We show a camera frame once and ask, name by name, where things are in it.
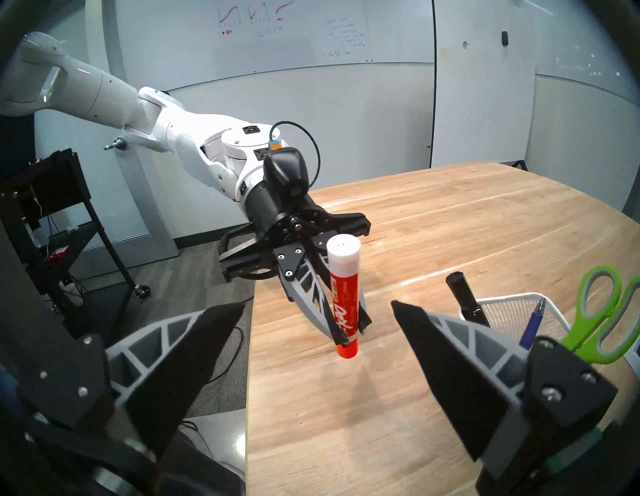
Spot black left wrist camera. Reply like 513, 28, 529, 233
262, 147, 311, 199

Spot rolling whiteboard on stand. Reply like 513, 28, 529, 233
430, 0, 539, 172

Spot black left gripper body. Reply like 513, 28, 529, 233
218, 181, 372, 284

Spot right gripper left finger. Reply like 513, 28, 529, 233
22, 302, 246, 462

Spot green handled scissors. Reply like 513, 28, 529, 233
559, 265, 640, 365

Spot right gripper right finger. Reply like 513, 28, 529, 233
390, 300, 617, 463

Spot black stand leg with caster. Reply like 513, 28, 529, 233
0, 148, 152, 342

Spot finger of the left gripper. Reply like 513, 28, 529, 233
273, 242, 351, 349
357, 277, 374, 336

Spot black permanent marker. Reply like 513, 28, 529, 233
445, 271, 492, 329

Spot white mesh pen holder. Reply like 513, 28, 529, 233
458, 292, 572, 352

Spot thin black floor cable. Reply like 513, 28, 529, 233
200, 300, 252, 388

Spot side wall glass board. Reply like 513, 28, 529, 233
114, 0, 435, 97

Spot orange white Expo marker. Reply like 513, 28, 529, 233
326, 233, 362, 360

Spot blue ballpoint pen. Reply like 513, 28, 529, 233
518, 298, 547, 351

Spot black left wrist camera cable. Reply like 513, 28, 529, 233
268, 120, 321, 192

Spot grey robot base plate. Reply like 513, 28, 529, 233
182, 414, 249, 482

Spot white door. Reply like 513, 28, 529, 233
84, 0, 182, 267

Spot large wall glass board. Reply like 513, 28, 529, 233
530, 0, 640, 108

